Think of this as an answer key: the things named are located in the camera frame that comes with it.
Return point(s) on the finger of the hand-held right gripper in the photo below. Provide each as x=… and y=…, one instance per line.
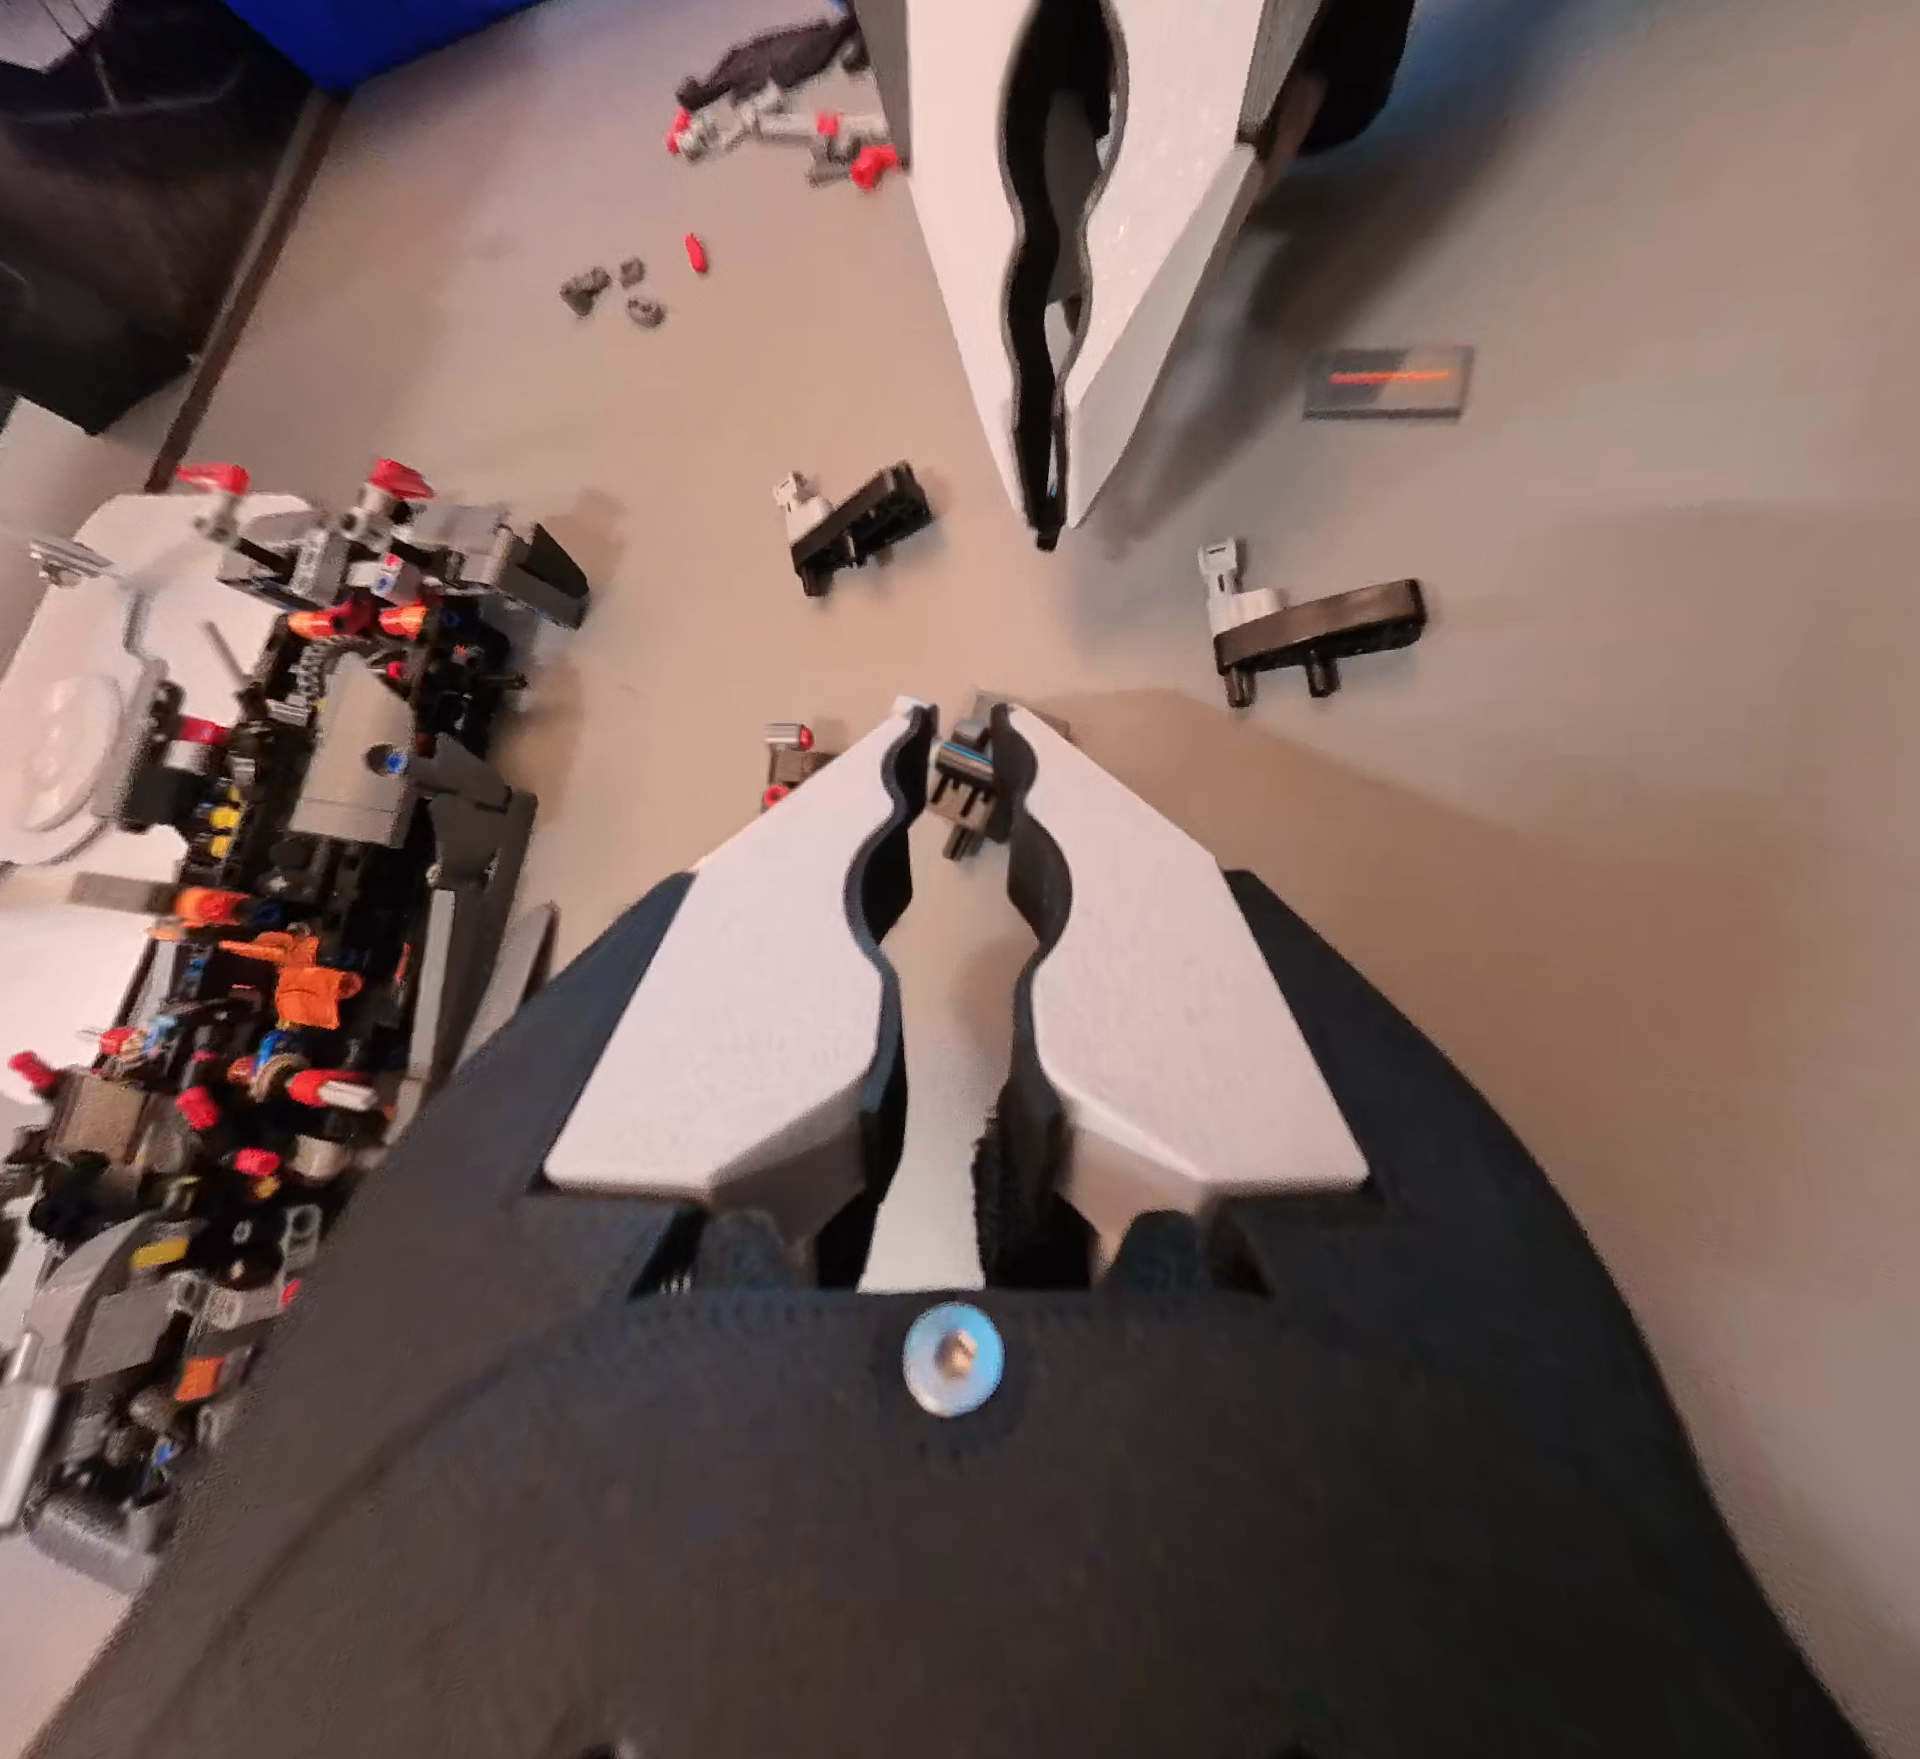
x=961, y=139
x=1185, y=66

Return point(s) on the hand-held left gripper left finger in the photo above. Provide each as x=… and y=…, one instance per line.
x=704, y=1040

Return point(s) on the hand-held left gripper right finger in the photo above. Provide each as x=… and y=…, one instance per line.
x=1200, y=1040

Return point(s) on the black lego assembly red pins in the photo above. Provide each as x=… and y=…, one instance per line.
x=787, y=758

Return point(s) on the dark grey lego axle assembly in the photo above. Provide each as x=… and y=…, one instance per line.
x=961, y=778

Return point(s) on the black lego beam assembly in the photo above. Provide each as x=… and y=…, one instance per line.
x=877, y=516
x=1320, y=620

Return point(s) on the black lego wing panel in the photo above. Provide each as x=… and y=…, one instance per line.
x=765, y=66

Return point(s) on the light grey lego rod assembly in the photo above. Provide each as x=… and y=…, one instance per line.
x=751, y=123

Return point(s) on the dark lego tile red stripe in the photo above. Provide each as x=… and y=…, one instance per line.
x=1387, y=382

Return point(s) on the dark grey lego beam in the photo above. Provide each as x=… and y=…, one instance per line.
x=586, y=289

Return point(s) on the large lego vehicle model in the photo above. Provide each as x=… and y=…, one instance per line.
x=345, y=769

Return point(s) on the person's right hand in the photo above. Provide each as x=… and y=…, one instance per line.
x=1293, y=159

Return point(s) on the white rounded board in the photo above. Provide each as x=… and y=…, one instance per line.
x=90, y=590

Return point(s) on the large dark printed box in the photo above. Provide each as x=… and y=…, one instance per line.
x=119, y=215

